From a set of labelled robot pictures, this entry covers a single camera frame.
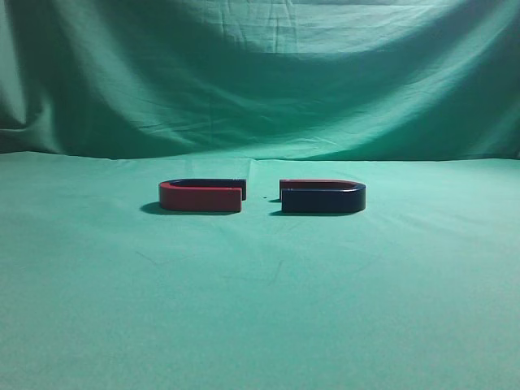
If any left red blue horseshoe magnet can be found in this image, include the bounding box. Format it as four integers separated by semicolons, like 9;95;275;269
158;178;247;212

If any green cloth backdrop and cover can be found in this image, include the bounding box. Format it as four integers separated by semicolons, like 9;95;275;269
1;1;519;389

